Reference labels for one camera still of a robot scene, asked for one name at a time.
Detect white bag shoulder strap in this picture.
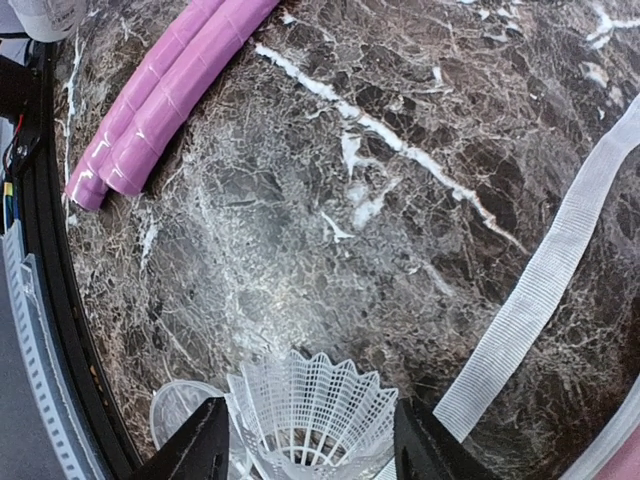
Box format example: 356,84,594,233
432,92,640,444

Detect black front rail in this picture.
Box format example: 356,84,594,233
1,42,143,479

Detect white plastic shuttlecock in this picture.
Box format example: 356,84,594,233
226,350,399,479

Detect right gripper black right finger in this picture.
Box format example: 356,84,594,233
394,398,495,480

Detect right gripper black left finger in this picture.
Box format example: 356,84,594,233
132,397,230,480

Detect pink racket bag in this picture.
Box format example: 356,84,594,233
561,395,639,479

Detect red badminton racket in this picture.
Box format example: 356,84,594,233
65,0,223,211

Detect grey slotted cable duct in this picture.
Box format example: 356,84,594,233
2,220,105,479

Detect white shuttlecock tube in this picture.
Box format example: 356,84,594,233
8,0,87,43

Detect white pink badminton racket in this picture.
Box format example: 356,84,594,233
99,0,278,196

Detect clear plastic tube lid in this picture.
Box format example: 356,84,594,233
149,380,250,479

